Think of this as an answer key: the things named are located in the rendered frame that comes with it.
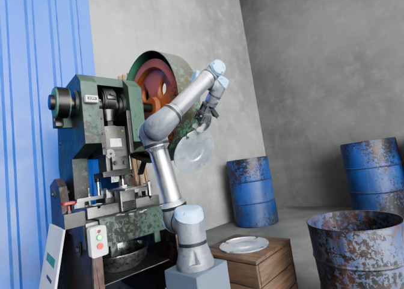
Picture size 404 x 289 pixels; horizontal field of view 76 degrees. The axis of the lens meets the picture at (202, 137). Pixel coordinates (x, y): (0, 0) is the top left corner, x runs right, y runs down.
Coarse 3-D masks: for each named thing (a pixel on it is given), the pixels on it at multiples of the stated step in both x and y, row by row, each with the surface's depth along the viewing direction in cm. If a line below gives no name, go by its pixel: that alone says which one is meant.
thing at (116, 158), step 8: (112, 128) 162; (120, 128) 166; (112, 136) 161; (120, 136) 165; (112, 144) 160; (120, 144) 164; (112, 152) 158; (120, 152) 163; (104, 160) 157; (112, 160) 156; (120, 160) 159; (128, 160) 165; (104, 168) 158; (112, 168) 155; (120, 168) 158; (128, 168) 164
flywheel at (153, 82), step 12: (156, 60) 185; (144, 72) 200; (156, 72) 192; (168, 72) 174; (144, 84) 206; (156, 84) 193; (168, 84) 181; (144, 96) 210; (156, 96) 193; (168, 96) 181; (156, 108) 188
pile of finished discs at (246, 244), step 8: (232, 240) 164; (240, 240) 161; (248, 240) 159; (256, 240) 157; (264, 240) 155; (224, 248) 151; (232, 248) 149; (240, 248) 146; (248, 248) 145; (256, 248) 143
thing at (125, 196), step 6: (126, 186) 159; (132, 186) 154; (138, 186) 144; (144, 186) 146; (114, 192) 153; (120, 192) 149; (126, 192) 151; (132, 192) 153; (120, 198) 148; (126, 198) 150; (132, 198) 152; (120, 204) 148; (126, 204) 149; (132, 204) 152; (120, 210) 147; (126, 210) 149
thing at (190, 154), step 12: (192, 132) 149; (204, 132) 154; (180, 144) 147; (192, 144) 154; (204, 144) 159; (180, 156) 151; (192, 156) 158; (204, 156) 163; (180, 168) 155; (192, 168) 161
